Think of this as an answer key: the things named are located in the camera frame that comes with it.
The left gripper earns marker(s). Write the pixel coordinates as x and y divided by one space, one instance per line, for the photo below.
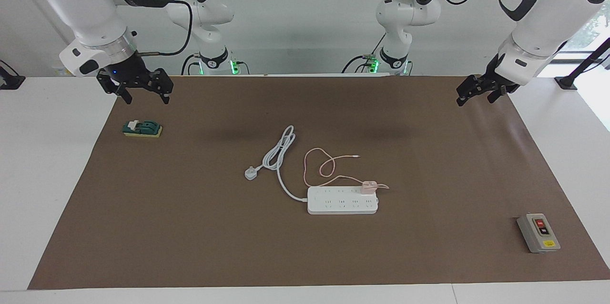
493 71

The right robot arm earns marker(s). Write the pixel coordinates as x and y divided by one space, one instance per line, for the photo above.
81 4

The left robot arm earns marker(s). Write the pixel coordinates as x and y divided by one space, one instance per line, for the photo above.
538 23

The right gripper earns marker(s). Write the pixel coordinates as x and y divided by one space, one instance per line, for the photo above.
125 69

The black stand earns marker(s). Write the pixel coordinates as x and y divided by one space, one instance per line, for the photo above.
9 80
582 65

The green knife switch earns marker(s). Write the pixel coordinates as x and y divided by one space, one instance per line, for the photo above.
143 128

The pink charger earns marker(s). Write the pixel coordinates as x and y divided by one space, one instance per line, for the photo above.
368 187

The grey push-button switch box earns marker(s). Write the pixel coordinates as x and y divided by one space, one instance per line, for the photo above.
538 232

